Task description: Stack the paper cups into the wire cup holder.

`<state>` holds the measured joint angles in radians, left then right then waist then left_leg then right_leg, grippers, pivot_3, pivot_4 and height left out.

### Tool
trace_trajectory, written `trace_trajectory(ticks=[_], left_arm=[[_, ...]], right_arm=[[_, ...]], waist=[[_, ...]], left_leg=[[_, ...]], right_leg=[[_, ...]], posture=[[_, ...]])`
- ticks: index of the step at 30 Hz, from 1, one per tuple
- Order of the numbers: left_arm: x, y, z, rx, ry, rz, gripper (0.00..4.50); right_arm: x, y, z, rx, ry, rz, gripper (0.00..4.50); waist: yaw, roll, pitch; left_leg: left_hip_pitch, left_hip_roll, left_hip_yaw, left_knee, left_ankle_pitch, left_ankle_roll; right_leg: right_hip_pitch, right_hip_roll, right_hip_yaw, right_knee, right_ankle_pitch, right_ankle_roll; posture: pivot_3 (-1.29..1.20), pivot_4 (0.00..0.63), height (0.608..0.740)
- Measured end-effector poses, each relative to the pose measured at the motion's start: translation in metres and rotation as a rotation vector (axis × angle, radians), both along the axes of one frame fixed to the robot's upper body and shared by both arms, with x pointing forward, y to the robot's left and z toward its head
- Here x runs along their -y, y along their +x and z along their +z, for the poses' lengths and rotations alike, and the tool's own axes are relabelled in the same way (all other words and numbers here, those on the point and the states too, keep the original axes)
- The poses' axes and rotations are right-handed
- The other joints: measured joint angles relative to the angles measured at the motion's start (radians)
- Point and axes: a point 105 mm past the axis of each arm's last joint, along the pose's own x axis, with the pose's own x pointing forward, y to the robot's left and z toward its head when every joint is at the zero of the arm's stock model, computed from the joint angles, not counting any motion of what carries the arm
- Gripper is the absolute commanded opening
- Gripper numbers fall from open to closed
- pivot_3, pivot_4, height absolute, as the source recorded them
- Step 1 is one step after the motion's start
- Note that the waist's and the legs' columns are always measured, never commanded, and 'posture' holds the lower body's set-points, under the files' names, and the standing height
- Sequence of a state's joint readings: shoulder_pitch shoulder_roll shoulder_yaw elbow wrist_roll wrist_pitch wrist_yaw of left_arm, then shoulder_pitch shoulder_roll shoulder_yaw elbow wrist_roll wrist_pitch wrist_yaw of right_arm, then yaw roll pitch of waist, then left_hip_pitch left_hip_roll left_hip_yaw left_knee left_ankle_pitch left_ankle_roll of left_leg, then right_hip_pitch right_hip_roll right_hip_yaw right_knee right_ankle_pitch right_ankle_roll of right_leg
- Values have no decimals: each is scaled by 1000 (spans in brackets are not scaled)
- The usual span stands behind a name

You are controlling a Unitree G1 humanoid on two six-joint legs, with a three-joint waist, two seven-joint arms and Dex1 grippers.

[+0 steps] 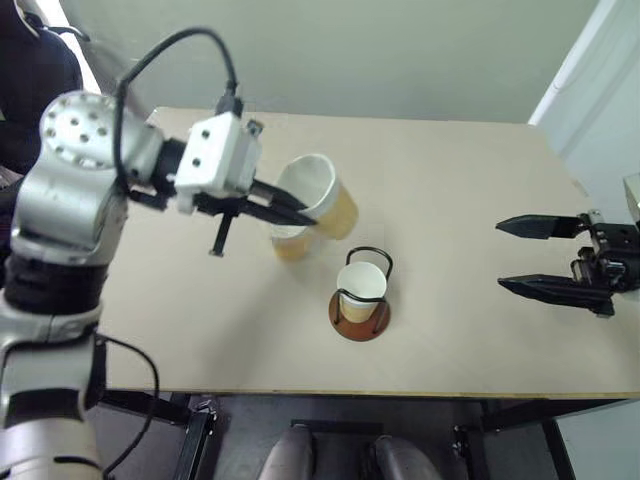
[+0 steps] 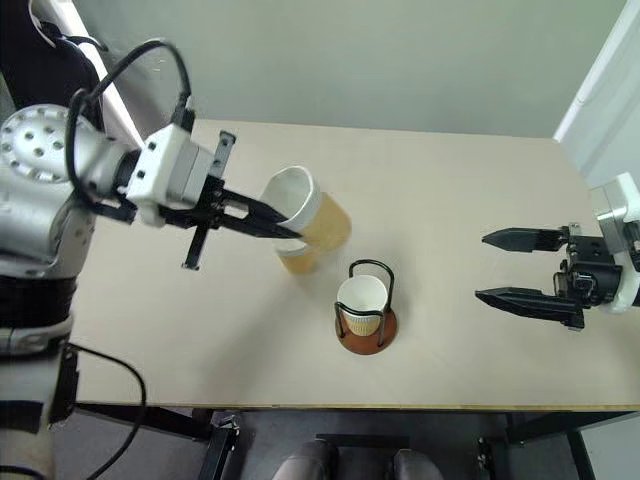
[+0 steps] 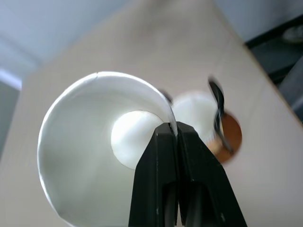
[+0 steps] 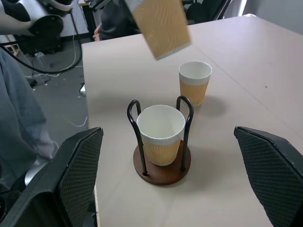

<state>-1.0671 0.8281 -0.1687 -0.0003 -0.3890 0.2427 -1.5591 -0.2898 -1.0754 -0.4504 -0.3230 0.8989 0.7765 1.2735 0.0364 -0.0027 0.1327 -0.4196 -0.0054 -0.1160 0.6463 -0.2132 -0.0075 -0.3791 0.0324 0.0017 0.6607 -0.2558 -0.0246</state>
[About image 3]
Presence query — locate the dark blurry furniture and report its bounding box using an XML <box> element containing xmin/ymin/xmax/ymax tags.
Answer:
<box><xmin>244</xmin><ymin>13</ymin><xmax>303</xmax><ymax>116</ymax></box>

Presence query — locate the white paper cup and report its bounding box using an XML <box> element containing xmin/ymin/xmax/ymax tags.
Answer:
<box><xmin>36</xmin><ymin>70</ymin><xmax>178</xmax><ymax>227</ymax></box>
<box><xmin>172</xmin><ymin>89</ymin><xmax>217</xmax><ymax>145</ymax></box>

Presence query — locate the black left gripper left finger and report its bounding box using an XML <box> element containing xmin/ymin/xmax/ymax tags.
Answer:
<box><xmin>128</xmin><ymin>122</ymin><xmax>180</xmax><ymax>227</ymax></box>

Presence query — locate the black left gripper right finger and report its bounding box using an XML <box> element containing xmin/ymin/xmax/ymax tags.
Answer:
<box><xmin>175</xmin><ymin>121</ymin><xmax>248</xmax><ymax>227</ymax></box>

